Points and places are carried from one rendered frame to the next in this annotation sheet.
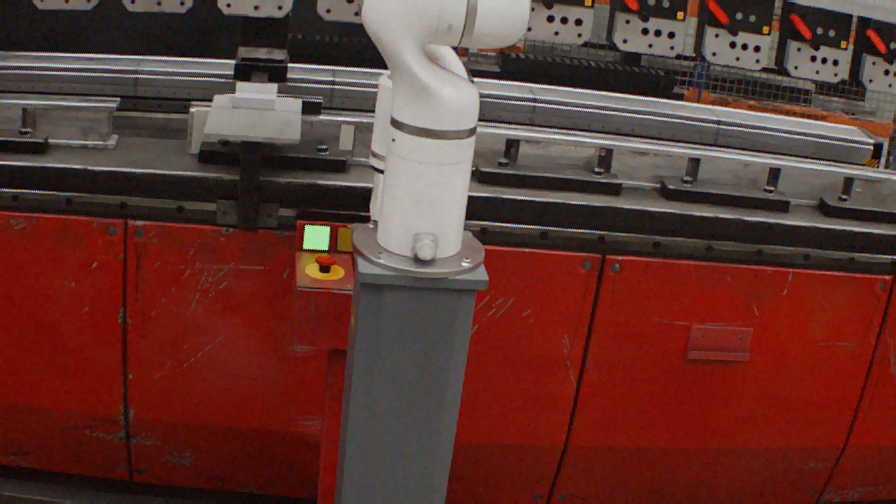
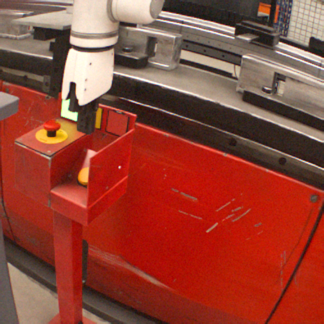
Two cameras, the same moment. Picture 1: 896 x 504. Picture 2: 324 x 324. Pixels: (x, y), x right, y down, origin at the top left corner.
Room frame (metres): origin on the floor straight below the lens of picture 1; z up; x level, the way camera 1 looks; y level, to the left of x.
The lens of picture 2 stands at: (1.46, -0.37, 1.16)
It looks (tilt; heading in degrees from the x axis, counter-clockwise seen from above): 27 degrees down; 30
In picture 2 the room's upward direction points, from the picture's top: 10 degrees clockwise
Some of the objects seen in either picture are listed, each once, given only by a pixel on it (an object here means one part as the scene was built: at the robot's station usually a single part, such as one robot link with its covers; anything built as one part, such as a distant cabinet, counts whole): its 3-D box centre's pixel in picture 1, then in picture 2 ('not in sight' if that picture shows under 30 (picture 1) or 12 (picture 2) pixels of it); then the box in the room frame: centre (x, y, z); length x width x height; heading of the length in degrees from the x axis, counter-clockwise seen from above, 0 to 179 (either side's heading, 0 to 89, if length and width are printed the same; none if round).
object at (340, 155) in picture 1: (272, 156); (94, 51); (2.28, 0.37, 0.89); 0.30 x 0.05 x 0.03; 99
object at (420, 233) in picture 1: (425, 189); not in sight; (1.62, 0.04, 1.09); 0.19 x 0.19 x 0.18
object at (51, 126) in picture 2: (325, 265); (51, 130); (2.00, 0.21, 0.79); 0.04 x 0.04 x 0.04
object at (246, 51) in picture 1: (264, 35); not in sight; (2.33, 0.42, 1.13); 0.10 x 0.02 x 0.10; 99
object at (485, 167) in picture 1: (549, 177); (303, 114); (2.37, -0.19, 0.89); 0.30 x 0.05 x 0.03; 99
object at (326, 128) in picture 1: (281, 132); (112, 38); (2.34, 0.37, 0.92); 0.39 x 0.06 x 0.10; 99
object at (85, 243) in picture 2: not in sight; (80, 265); (2.07, 0.18, 0.40); 0.06 x 0.02 x 0.18; 10
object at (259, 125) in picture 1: (254, 117); (68, 18); (2.18, 0.40, 1.00); 0.26 x 0.18 x 0.01; 9
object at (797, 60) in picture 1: (813, 39); not in sight; (2.51, -0.74, 1.26); 0.15 x 0.09 x 0.17; 99
